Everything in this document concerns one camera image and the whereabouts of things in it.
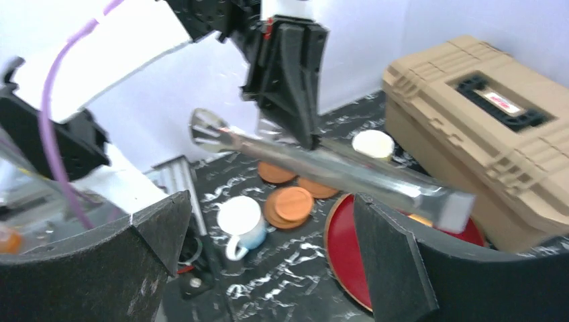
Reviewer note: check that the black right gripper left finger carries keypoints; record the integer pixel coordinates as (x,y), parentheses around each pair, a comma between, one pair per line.
(114,272)

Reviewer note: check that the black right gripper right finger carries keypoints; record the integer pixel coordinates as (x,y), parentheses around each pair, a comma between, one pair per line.
(417,273)

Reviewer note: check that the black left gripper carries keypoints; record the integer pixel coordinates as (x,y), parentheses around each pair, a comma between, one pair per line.
(284,45)

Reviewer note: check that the orange round cookie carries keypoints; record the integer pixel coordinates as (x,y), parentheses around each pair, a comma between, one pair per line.
(421,219)

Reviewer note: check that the black tongs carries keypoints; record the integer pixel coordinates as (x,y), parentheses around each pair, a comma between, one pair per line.
(338,166)

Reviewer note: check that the pale yellow mug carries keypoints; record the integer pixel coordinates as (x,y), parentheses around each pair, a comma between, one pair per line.
(374,143)

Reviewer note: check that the small light wooden coaster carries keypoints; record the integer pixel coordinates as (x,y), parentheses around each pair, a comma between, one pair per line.
(293,204)

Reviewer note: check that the white mug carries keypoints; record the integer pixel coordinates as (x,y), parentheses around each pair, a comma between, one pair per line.
(242,219)

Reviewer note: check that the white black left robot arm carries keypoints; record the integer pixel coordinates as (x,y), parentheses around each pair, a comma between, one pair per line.
(44,101)

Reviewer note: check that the round red tray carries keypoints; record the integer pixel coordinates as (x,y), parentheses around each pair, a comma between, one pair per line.
(343,251)

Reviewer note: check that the brown wooden coaster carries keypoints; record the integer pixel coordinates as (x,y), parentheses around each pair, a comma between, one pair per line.
(318,191)

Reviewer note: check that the tan plastic toolbox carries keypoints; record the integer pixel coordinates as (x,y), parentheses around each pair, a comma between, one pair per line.
(477,119)

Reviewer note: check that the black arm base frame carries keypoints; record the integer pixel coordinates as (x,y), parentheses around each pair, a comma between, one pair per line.
(194,293)

